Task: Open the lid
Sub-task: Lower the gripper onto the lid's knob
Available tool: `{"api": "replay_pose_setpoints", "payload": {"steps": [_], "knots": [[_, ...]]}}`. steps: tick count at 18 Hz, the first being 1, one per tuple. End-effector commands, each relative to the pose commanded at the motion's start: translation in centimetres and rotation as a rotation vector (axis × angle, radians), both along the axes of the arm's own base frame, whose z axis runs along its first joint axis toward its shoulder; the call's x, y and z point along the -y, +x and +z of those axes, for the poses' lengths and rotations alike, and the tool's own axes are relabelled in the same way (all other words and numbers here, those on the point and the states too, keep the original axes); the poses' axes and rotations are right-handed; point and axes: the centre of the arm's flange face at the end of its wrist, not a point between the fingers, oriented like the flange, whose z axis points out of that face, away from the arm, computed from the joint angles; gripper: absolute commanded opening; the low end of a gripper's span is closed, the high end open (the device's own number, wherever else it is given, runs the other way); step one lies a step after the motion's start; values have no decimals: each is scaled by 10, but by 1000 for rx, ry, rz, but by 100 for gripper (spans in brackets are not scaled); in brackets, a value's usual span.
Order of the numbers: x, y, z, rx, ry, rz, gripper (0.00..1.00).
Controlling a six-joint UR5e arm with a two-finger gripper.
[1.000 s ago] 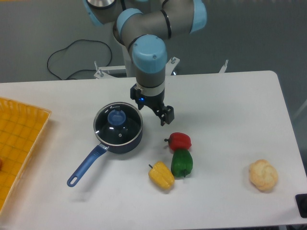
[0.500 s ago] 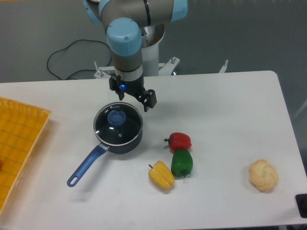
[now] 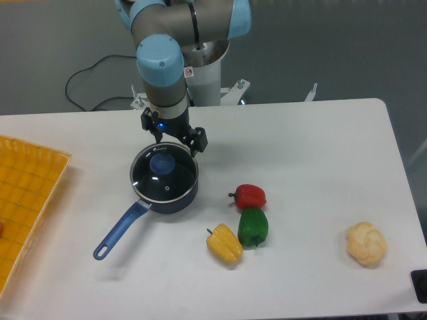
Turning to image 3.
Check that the round bread roll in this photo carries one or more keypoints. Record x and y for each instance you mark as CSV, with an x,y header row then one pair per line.
x,y
366,244

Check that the yellow plastic basket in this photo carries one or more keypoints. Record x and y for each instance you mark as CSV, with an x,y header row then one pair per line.
x,y
30,174

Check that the green bell pepper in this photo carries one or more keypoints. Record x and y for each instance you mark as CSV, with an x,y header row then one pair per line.
x,y
253,227

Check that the yellow bell pepper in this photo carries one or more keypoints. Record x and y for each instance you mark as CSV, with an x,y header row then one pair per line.
x,y
224,244

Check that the red bell pepper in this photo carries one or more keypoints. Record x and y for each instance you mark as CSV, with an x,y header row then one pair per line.
x,y
248,195

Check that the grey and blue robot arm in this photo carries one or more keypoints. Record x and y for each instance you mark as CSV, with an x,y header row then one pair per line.
x,y
163,32

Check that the glass lid with blue knob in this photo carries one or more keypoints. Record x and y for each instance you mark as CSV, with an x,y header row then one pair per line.
x,y
164,172

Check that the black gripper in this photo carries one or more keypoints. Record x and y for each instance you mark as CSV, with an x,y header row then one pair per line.
x,y
194,138

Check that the black device at table edge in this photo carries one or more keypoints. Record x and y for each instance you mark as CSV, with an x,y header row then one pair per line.
x,y
418,278

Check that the dark blue saucepan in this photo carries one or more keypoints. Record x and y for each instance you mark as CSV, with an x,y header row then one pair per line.
x,y
136,210

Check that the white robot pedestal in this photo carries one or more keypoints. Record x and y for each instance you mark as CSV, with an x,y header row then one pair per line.
x,y
202,71

